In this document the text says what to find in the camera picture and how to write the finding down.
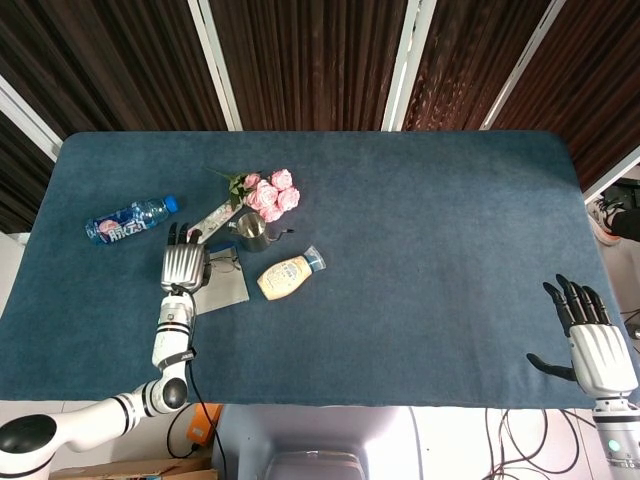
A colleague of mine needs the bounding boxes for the steel gooseneck pouring pitcher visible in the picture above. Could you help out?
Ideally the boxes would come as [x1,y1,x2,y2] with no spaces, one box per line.
[228,211,296,253]

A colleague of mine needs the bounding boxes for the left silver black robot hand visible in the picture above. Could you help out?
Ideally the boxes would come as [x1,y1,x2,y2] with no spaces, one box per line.
[159,222,212,294]

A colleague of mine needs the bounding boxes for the blue labelled drink bottle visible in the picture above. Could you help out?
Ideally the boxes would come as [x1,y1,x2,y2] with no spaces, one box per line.
[84,194,180,248]

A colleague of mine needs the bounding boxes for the thin metal frame eyeglasses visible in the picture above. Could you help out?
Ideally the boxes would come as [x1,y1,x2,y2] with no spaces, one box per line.
[207,252,242,274]

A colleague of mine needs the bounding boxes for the dark brown pleated curtain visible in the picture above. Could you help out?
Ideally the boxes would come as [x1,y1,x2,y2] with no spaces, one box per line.
[0,110,57,234]
[209,0,412,132]
[492,0,640,192]
[0,0,227,141]
[403,0,557,132]

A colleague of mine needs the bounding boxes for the black trouser leg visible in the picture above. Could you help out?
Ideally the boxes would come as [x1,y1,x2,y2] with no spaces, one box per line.
[610,205,640,237]

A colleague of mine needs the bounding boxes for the floral print tube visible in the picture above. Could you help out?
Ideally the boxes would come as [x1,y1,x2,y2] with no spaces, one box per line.
[183,199,241,244]

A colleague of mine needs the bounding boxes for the white screen frame post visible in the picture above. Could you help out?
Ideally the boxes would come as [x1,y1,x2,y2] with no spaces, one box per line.
[380,0,437,132]
[187,0,244,132]
[582,148,640,204]
[0,74,64,162]
[478,0,569,132]

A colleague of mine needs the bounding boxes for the brown cardboard box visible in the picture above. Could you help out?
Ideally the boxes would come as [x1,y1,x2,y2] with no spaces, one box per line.
[48,453,219,480]

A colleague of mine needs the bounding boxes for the pink artificial rose bouquet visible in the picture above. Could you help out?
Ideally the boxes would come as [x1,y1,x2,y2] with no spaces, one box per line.
[206,168,302,224]

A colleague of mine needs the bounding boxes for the black floor cable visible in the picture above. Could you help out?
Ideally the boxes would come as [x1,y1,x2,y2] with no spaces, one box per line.
[499,408,601,479]

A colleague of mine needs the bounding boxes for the white sneaker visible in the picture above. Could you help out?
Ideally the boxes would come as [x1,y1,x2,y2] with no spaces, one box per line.
[587,192,627,247]

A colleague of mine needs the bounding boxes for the blue velvet tablecloth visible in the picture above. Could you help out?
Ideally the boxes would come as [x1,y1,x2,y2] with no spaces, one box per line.
[0,130,640,412]

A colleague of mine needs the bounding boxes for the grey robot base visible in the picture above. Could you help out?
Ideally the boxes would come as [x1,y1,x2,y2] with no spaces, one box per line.
[211,404,426,480]

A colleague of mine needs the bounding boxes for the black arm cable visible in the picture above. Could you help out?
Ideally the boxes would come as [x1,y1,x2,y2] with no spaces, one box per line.
[167,345,227,480]

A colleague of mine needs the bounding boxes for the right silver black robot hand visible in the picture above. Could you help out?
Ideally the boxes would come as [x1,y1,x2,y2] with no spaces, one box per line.
[525,273,640,401]

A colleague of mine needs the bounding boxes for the brown floor cable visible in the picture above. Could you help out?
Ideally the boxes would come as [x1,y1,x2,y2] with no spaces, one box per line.
[485,407,509,480]

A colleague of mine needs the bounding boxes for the cream squeeze sauce bottle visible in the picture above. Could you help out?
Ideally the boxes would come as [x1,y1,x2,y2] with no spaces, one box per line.
[256,245,327,302]

